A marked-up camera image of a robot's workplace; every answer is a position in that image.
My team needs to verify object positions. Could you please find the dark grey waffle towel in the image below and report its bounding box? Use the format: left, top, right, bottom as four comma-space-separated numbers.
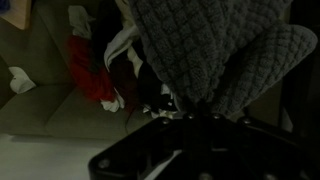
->
128, 0, 318, 116

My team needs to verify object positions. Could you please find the white cloth on rack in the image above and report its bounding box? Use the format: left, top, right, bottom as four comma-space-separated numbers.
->
104, 0, 143, 77

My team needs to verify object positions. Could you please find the red garment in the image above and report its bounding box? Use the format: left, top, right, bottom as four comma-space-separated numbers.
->
67, 35, 116, 102

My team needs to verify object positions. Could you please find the white crumpled cloth on sofa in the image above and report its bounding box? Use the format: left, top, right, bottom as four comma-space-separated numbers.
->
9, 67, 36, 94

